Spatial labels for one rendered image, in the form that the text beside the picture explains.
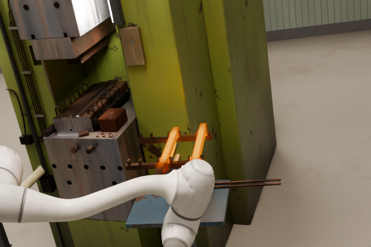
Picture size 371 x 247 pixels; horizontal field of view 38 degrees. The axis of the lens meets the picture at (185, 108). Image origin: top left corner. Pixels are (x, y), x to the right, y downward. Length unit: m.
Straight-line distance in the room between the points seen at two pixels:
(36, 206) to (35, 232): 2.03
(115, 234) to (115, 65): 0.86
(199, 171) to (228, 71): 1.29
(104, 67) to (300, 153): 1.64
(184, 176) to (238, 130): 1.38
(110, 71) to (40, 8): 0.68
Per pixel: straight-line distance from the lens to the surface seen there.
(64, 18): 2.33
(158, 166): 2.01
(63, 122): 2.55
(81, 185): 2.61
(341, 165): 3.75
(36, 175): 2.88
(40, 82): 2.70
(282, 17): 6.23
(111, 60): 2.86
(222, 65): 2.77
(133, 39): 2.35
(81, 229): 2.78
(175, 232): 1.62
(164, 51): 2.34
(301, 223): 3.23
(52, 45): 2.40
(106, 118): 2.44
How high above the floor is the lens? 1.94
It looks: 24 degrees down
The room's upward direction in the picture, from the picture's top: 9 degrees counter-clockwise
